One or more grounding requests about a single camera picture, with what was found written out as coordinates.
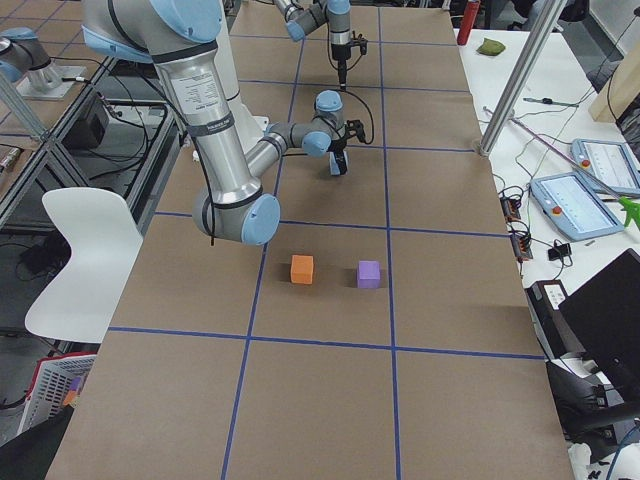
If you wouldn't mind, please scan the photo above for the brown paper table mat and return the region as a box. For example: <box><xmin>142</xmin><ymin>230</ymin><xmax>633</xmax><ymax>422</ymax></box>
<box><xmin>48</xmin><ymin>7</ymin><xmax>573</xmax><ymax>479</ymax></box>

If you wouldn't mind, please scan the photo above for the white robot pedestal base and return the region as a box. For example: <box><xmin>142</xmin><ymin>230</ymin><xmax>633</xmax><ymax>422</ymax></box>
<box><xmin>192</xmin><ymin>0</ymin><xmax>269</xmax><ymax>166</ymax></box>

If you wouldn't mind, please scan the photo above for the orange terminal board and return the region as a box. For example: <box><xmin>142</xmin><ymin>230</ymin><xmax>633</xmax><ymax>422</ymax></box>
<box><xmin>499</xmin><ymin>194</ymin><xmax>533</xmax><ymax>263</ymax></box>

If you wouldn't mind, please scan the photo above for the black electronics box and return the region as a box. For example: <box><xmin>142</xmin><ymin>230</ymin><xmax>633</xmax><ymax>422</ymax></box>
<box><xmin>525</xmin><ymin>280</ymin><xmax>586</xmax><ymax>359</ymax></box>

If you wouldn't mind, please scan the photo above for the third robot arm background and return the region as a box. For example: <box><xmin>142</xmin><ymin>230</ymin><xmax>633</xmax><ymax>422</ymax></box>
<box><xmin>1</xmin><ymin>27</ymin><xmax>66</xmax><ymax>99</ymax></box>

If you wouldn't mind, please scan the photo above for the light blue foam block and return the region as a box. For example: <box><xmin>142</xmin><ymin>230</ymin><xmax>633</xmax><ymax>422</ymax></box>
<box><xmin>329</xmin><ymin>151</ymin><xmax>348</xmax><ymax>176</ymax></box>

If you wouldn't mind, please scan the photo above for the red bottle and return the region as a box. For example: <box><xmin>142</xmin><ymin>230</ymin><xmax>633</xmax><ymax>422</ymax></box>
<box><xmin>456</xmin><ymin>0</ymin><xmax>481</xmax><ymax>46</ymax></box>

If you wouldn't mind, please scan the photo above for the grey aluminium frame post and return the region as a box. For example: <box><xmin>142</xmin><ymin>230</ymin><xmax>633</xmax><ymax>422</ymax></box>
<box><xmin>478</xmin><ymin>1</ymin><xmax>564</xmax><ymax>157</ymax></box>

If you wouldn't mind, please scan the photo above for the white plastic chair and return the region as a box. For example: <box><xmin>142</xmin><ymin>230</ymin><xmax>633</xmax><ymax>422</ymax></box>
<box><xmin>25</xmin><ymin>187</ymin><xmax>143</xmax><ymax>344</ymax></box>

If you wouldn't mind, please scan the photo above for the purple foam block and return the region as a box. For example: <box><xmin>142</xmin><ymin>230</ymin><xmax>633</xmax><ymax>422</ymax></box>
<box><xmin>357</xmin><ymin>260</ymin><xmax>381</xmax><ymax>289</ymax></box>

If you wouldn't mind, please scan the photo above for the white perforated basket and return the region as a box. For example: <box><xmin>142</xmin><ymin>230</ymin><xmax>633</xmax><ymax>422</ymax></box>
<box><xmin>17</xmin><ymin>353</ymin><xmax>97</xmax><ymax>435</ymax></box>

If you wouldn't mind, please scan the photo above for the orange foam block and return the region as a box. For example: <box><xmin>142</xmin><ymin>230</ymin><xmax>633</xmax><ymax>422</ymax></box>
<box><xmin>290</xmin><ymin>254</ymin><xmax>314</xmax><ymax>285</ymax></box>

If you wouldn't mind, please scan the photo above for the far blue teach pendant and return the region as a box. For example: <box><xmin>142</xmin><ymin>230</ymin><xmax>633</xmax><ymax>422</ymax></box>
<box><xmin>571</xmin><ymin>139</ymin><xmax>639</xmax><ymax>195</ymax></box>

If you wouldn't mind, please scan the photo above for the green plastic clamp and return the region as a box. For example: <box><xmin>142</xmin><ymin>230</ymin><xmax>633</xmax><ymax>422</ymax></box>
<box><xmin>617</xmin><ymin>196</ymin><xmax>640</xmax><ymax>228</ymax></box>

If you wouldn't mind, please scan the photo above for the near blue teach pendant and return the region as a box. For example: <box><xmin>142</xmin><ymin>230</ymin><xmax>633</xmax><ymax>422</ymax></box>
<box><xmin>530</xmin><ymin>172</ymin><xmax>624</xmax><ymax>241</ymax></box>

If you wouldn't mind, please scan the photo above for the blue teach pendant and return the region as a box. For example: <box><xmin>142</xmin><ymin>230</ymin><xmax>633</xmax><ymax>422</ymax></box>
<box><xmin>530</xmin><ymin>172</ymin><xmax>624</xmax><ymax>241</ymax></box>
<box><xmin>571</xmin><ymin>139</ymin><xmax>639</xmax><ymax>195</ymax></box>

